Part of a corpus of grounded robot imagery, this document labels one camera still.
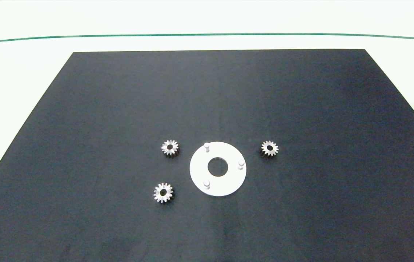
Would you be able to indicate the dark mat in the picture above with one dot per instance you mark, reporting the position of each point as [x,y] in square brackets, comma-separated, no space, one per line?
[301,109]

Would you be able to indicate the round white plate with pins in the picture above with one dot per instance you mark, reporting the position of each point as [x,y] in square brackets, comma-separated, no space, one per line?
[228,183]

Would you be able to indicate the thin green tape line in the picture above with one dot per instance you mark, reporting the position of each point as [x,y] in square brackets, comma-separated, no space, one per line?
[206,34]

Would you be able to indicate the small steel gear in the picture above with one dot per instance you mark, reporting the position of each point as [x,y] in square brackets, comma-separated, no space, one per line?
[175,147]
[168,193]
[274,148]

